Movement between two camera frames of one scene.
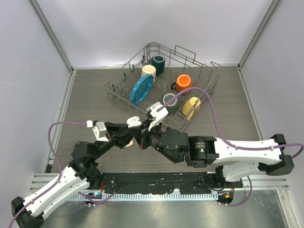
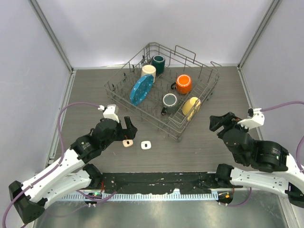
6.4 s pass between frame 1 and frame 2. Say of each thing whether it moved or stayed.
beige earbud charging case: stayed
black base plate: stayed
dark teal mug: stayed
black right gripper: moved
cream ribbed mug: stayed
